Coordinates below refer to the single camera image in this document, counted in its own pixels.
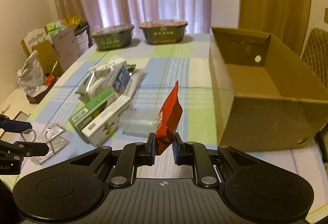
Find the white crumpled plastic bag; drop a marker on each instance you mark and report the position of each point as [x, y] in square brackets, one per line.
[31, 77]

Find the red snack packet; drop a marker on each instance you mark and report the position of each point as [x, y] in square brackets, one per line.
[168, 120]

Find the yellow plastic bag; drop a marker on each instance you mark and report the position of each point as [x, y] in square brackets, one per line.
[72, 21]

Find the green instant noodle bowl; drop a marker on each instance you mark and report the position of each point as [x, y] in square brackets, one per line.
[113, 37]
[164, 31]

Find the white plastic case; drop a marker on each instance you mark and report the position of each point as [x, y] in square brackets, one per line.
[99, 86]

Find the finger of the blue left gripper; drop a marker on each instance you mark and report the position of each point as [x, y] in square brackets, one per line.
[20, 149]
[9, 125]

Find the clear bag with metal hooks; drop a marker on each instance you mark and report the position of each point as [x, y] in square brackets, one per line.
[54, 135]

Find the right green instant noodle bowl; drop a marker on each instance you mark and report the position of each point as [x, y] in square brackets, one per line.
[164, 31]

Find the silver green foil pouch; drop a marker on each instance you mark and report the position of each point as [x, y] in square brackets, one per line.
[85, 86]

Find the blue white toothpaste box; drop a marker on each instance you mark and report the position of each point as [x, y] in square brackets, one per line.
[120, 79]

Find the clear plastic wrapper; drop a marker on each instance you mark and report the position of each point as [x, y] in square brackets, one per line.
[134, 83]

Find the white medicine box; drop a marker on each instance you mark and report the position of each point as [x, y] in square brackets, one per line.
[106, 123]

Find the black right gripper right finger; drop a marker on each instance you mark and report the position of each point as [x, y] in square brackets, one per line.
[195, 155]

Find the brown cardboard box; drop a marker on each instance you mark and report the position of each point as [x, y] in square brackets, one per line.
[265, 97]

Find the clear plastic container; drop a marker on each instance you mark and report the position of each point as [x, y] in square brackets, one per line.
[138, 122]

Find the checkered tablecloth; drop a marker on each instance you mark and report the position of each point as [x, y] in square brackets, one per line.
[163, 65]

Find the green medicine box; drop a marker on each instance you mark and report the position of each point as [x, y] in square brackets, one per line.
[91, 110]

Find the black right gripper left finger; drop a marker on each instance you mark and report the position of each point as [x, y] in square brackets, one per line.
[127, 161]

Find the left green instant noodle bowl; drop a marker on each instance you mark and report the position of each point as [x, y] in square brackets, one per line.
[113, 37]

